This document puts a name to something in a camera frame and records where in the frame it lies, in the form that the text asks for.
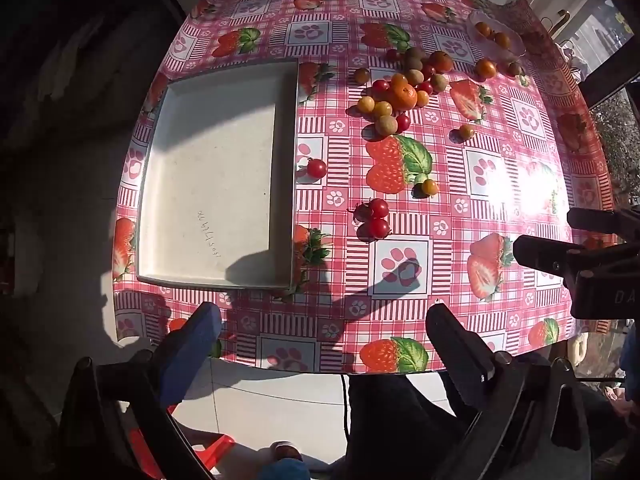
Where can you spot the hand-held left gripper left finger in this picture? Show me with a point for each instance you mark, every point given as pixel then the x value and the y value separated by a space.
pixel 197 340

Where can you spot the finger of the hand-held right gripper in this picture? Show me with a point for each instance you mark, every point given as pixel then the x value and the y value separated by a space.
pixel 600 221
pixel 542 255

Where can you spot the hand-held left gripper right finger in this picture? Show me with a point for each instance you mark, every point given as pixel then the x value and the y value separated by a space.
pixel 457 342

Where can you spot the yellow cherry tomato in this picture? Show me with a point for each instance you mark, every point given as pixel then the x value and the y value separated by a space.
pixel 466 132
pixel 383 108
pixel 365 104

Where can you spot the clear glass bowl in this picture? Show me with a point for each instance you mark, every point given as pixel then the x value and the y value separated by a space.
pixel 515 50

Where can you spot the bumpy tangerine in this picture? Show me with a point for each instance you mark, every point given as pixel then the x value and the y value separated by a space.
pixel 403 97
pixel 441 61

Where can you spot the pink strawberry print tablecloth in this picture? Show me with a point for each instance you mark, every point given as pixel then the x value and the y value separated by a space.
pixel 450 240

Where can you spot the red plastic stool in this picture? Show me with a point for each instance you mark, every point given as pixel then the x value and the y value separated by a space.
pixel 215 447

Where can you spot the orange cherry tomato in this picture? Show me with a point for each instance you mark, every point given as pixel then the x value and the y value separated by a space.
pixel 429 187
pixel 423 99
pixel 482 29
pixel 502 40

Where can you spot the red cherry tomato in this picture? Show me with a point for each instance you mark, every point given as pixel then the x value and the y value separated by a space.
pixel 429 71
pixel 381 86
pixel 316 168
pixel 403 121
pixel 378 207
pixel 425 87
pixel 379 228

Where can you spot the person's shoe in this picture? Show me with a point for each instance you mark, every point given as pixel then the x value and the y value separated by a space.
pixel 285 460

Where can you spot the dark purple cherry tomato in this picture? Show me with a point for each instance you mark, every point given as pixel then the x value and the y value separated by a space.
pixel 392 54
pixel 361 211

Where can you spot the white rectangular tray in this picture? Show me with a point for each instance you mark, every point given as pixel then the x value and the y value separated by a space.
pixel 215 160

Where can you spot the smooth round orange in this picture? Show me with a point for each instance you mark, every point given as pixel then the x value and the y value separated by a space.
pixel 485 69

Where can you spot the amber cherry tomato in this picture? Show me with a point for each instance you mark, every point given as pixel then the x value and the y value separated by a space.
pixel 399 79

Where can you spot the brown cherry tomato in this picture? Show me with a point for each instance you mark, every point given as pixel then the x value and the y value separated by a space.
pixel 361 76

